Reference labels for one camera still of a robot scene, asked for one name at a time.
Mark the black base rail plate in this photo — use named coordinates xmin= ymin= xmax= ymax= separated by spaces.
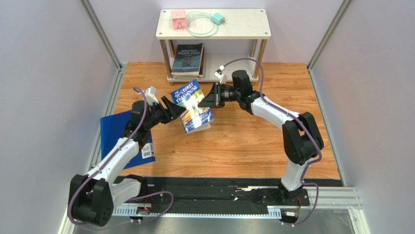
xmin=110 ymin=175 xmax=344 ymax=216

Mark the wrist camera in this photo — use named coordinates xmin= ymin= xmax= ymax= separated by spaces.
xmin=214 ymin=65 xmax=227 ymax=84
xmin=145 ymin=86 xmax=159 ymax=106

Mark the dark nineteen eighty-four book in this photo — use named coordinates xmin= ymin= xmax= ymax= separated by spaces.
xmin=171 ymin=43 xmax=204 ymax=76

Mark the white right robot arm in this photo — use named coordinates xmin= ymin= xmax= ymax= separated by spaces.
xmin=198 ymin=70 xmax=324 ymax=204

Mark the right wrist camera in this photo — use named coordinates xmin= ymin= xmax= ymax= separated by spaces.
xmin=214 ymin=65 xmax=227 ymax=84

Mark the pink power cube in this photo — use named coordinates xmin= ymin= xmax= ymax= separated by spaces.
xmin=171 ymin=9 xmax=188 ymax=31

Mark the blue 91-storey treehouse book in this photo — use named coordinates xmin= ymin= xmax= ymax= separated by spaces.
xmin=170 ymin=79 xmax=215 ymax=134

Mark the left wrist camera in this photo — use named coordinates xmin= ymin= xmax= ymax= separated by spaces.
xmin=145 ymin=86 xmax=159 ymax=106

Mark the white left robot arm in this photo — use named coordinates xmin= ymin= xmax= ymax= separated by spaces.
xmin=67 ymin=96 xmax=186 ymax=227

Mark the blue clip file folder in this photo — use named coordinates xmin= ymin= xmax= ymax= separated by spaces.
xmin=100 ymin=111 xmax=156 ymax=169

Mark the white two-tier shelf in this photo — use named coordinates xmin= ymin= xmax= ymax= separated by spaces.
xmin=156 ymin=8 xmax=271 ymax=84

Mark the mint green charging cable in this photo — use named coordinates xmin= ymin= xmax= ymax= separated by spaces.
xmin=186 ymin=11 xmax=219 ymax=37

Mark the dark three days book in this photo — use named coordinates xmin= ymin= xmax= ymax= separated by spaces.
xmin=171 ymin=48 xmax=205 ymax=76

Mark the light blue treehouse book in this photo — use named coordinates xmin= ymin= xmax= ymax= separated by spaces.
xmin=171 ymin=75 xmax=203 ymax=82

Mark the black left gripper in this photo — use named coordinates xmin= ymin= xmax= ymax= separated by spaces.
xmin=144 ymin=96 xmax=186 ymax=130

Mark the mint green charger plug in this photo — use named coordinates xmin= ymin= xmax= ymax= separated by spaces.
xmin=211 ymin=13 xmax=225 ymax=25

